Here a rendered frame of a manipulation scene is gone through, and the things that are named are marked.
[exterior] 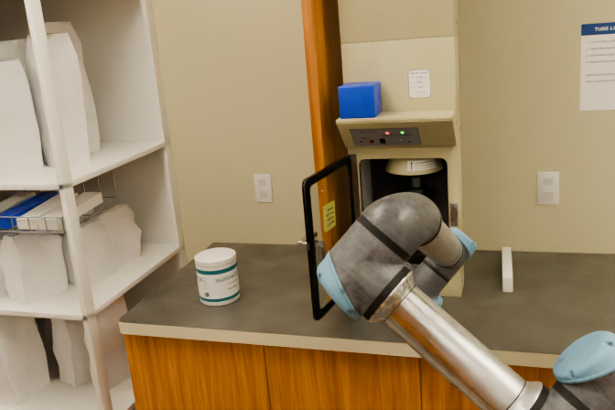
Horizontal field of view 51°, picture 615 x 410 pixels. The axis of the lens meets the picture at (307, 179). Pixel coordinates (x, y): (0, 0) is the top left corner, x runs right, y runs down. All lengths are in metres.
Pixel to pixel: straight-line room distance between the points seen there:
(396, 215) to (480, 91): 1.23
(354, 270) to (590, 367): 0.39
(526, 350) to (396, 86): 0.78
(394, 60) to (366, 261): 0.88
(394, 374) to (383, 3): 1.02
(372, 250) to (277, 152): 1.41
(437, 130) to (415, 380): 0.68
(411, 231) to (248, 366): 1.00
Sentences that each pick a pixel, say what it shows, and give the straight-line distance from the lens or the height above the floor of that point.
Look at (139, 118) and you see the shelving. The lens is 2.70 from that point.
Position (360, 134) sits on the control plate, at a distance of 1.84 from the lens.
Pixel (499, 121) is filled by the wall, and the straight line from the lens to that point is 2.31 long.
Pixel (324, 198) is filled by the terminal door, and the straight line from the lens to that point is 1.77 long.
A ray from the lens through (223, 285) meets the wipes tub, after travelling 2.06.
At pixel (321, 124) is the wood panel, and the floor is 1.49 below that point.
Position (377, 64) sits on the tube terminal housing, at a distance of 1.89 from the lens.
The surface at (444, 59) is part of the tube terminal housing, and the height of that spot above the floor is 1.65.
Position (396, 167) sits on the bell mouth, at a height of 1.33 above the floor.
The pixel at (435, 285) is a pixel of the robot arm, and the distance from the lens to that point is 1.51.
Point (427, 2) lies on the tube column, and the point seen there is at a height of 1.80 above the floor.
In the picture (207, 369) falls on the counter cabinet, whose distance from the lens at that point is 2.07.
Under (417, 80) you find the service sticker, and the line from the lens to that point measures 1.87.
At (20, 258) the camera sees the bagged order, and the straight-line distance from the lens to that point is 2.38.
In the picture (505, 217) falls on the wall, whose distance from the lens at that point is 2.39.
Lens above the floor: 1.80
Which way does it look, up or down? 14 degrees down
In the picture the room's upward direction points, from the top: 5 degrees counter-clockwise
